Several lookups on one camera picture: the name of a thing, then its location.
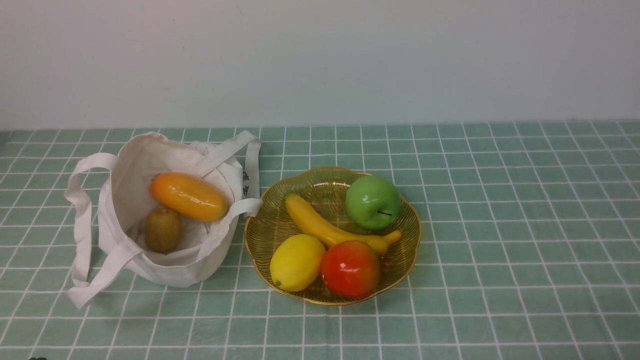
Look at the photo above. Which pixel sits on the brown kiwi fruit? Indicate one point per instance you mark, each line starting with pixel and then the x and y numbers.
pixel 163 230

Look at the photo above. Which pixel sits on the white cloth tote bag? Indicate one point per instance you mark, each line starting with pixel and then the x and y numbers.
pixel 125 201

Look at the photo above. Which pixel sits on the yellow banana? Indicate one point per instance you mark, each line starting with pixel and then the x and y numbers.
pixel 307 219

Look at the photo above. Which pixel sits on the green apple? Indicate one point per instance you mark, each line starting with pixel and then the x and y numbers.
pixel 373 202

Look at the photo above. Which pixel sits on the yellow lemon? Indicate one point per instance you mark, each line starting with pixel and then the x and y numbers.
pixel 295 264

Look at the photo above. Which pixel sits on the red pomegranate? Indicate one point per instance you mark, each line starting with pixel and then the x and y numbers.
pixel 351 270

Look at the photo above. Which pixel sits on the orange mango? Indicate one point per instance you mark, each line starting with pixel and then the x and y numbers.
pixel 190 196

